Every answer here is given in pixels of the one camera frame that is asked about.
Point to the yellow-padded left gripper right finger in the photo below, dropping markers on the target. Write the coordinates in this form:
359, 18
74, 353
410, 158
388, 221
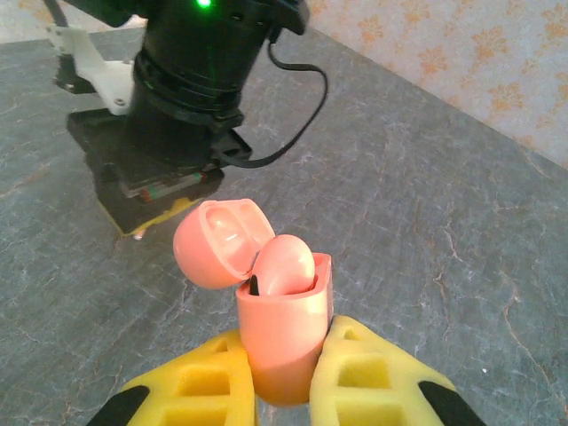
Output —
364, 381

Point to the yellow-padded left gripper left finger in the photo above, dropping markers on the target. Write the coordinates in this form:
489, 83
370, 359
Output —
195, 381

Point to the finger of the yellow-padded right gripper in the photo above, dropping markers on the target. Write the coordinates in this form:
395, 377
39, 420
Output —
164, 215

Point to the coral earbud charging case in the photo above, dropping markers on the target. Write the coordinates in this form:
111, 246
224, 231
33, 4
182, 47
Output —
284, 341

